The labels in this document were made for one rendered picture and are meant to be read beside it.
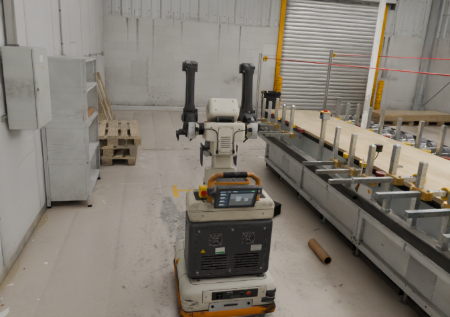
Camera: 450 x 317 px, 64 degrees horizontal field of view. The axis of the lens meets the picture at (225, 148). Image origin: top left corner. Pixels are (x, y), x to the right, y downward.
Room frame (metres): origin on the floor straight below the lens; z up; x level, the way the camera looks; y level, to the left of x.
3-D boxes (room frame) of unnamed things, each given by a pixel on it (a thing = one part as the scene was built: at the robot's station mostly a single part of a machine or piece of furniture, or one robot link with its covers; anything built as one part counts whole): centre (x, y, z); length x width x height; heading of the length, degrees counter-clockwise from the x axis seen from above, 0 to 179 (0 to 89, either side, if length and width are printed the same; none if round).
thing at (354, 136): (2.80, -1.02, 0.89); 0.04 x 0.04 x 0.48; 13
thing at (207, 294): (1.97, -0.11, 0.23); 0.41 x 0.02 x 0.08; 103
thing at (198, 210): (2.19, -0.04, 0.59); 0.55 x 0.34 x 0.83; 103
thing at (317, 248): (2.87, -0.89, 0.04); 0.30 x 0.08 x 0.08; 13
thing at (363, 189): (2.58, -1.04, 0.75); 0.26 x 0.01 x 0.10; 13
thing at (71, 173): (3.97, 1.72, 0.78); 0.90 x 0.45 x 1.55; 13
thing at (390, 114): (10.26, -5.20, 0.23); 2.41 x 0.77 x 0.17; 105
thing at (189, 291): (2.28, -0.02, 0.16); 0.67 x 0.64 x 0.25; 13
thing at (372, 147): (2.56, -1.08, 0.87); 0.04 x 0.04 x 0.48; 13
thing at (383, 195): (2.02, -1.14, 0.95); 0.50 x 0.04 x 0.04; 103
